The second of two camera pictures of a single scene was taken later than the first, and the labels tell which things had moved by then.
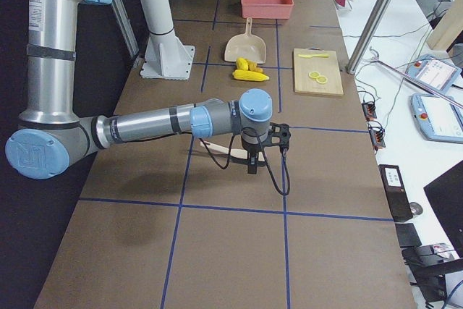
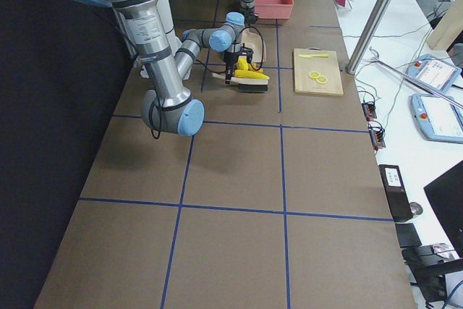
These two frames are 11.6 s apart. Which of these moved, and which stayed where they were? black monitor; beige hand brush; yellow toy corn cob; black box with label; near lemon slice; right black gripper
Moved: right black gripper; beige hand brush
Stayed: black box with label; black monitor; yellow toy corn cob; near lemon slice
